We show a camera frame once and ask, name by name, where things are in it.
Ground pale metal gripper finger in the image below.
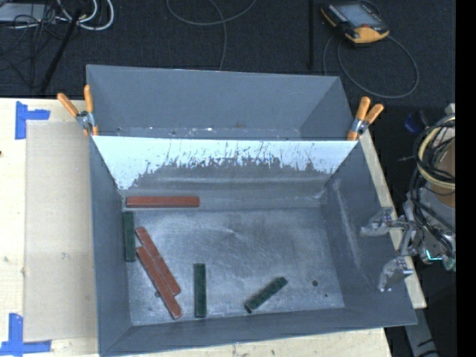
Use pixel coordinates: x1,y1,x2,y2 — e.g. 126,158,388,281
359,207,396,237
378,257,415,293

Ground dark green flat block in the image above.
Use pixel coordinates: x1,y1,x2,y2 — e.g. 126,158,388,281
193,263,208,319
243,276,289,315
122,210,137,263

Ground grey metal bin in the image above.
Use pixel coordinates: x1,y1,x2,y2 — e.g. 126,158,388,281
86,64,419,357

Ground red-brown flat block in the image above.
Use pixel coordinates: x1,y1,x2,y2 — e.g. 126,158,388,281
134,226,182,297
135,245,184,321
125,196,201,209

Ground pale flat board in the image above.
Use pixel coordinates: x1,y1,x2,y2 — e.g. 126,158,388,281
22,120,99,344

